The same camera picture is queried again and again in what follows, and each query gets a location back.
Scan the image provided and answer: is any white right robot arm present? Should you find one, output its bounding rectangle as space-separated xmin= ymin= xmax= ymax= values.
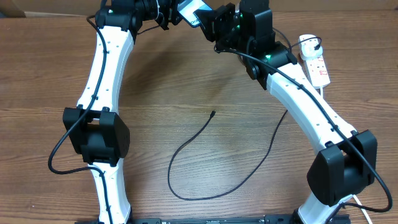
xmin=192 ymin=1 xmax=378 ymax=223

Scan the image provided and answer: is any white USB wall charger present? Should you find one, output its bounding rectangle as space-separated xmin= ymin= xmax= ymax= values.
xmin=298 ymin=34 xmax=323 ymax=61

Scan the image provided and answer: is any white power strip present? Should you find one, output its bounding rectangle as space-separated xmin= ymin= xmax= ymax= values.
xmin=304 ymin=56 xmax=330 ymax=89

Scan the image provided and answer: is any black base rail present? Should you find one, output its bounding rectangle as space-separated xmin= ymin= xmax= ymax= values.
xmin=74 ymin=213 xmax=351 ymax=224

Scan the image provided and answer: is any Samsung Galaxy smartphone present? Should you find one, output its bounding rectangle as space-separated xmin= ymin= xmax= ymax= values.
xmin=177 ymin=0 xmax=212 ymax=28

